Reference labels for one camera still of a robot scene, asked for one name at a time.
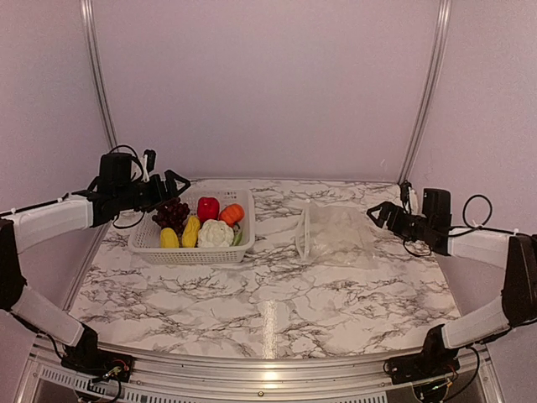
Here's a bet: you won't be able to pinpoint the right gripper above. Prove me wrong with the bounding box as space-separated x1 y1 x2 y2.
367 201 433 241

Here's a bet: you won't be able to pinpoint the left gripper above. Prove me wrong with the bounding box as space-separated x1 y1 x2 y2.
115 169 190 212

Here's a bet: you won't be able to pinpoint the purple fake grapes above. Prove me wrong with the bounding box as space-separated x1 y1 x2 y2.
152 197 190 234

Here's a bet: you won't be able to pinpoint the red fake fruit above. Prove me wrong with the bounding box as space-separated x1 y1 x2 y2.
196 196 220 222

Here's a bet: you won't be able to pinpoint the white plastic basket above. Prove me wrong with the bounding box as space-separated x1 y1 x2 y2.
128 187 255 264

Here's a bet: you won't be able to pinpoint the yellow fake corn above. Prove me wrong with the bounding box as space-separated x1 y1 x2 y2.
181 216 201 248
160 228 180 249

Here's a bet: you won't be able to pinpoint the clear zip top bag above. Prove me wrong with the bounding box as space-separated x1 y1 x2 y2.
295 201 377 270

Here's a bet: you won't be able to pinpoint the orange fake pumpkin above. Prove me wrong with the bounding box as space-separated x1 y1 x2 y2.
219 203 245 227

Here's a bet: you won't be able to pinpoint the white fake cauliflower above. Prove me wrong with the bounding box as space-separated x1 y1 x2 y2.
198 219 234 248

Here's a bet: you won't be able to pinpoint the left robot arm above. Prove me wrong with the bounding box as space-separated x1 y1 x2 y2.
1 145 190 374

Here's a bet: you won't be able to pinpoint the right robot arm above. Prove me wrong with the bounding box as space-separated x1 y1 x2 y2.
367 186 536 376

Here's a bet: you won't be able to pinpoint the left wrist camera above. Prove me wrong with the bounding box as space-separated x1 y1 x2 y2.
142 149 156 182

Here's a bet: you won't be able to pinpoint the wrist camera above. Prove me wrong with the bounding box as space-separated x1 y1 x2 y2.
142 149 156 182
399 180 419 214

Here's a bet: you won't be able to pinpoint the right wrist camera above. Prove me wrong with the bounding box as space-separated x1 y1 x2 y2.
399 180 419 214

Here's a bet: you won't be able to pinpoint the right aluminium frame post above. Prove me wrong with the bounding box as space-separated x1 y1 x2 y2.
398 0 452 184

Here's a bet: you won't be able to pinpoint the aluminium frame post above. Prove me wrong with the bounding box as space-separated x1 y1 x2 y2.
80 0 118 149
398 0 452 184

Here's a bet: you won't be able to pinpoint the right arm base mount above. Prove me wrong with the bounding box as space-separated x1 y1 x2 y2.
383 333 460 385

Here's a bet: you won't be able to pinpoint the left aluminium frame post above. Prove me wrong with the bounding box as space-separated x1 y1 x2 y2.
80 0 118 149

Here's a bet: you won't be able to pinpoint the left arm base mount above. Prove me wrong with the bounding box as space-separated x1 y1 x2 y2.
61 334 133 383

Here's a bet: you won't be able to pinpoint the front aluminium rail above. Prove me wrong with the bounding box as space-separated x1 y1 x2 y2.
12 336 505 402

